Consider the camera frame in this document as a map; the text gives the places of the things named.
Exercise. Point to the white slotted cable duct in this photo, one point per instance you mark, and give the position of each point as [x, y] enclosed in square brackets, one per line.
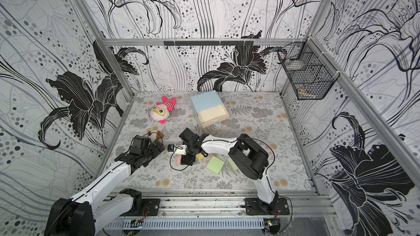
[193, 223]

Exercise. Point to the blue wooden drawer box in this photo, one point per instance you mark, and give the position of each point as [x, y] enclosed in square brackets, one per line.
[209, 108]

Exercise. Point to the green sticky note pad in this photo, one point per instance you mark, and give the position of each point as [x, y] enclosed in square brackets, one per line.
[215, 165]
[232, 164]

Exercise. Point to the pink sticky note pad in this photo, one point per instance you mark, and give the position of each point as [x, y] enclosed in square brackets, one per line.
[179, 158]

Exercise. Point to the black wire basket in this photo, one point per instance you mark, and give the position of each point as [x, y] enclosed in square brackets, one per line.
[308, 76]

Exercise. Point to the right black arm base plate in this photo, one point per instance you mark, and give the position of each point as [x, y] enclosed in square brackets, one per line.
[256, 207]

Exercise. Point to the small brown dog plush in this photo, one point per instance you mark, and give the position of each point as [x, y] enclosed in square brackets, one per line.
[155, 135]

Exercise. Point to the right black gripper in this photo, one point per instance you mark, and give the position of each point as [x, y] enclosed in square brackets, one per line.
[191, 142]

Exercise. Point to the yellow sticky note pad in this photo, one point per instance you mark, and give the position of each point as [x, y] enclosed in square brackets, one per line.
[199, 156]

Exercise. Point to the left green sticky note pad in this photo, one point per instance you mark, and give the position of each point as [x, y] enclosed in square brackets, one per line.
[215, 165]

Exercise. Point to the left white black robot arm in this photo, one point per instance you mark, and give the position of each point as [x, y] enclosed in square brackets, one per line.
[87, 212]

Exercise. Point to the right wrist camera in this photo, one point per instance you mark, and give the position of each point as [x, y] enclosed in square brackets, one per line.
[177, 149]

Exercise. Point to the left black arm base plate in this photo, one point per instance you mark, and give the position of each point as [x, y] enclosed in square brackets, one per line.
[144, 207]

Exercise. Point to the right green sticky note pad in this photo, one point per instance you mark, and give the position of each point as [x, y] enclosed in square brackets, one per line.
[232, 164]

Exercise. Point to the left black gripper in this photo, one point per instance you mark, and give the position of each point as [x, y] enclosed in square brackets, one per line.
[153, 146]

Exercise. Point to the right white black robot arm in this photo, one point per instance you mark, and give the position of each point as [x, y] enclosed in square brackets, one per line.
[250, 158]

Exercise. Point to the pink white owl plush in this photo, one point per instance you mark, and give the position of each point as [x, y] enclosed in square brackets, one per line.
[161, 111]

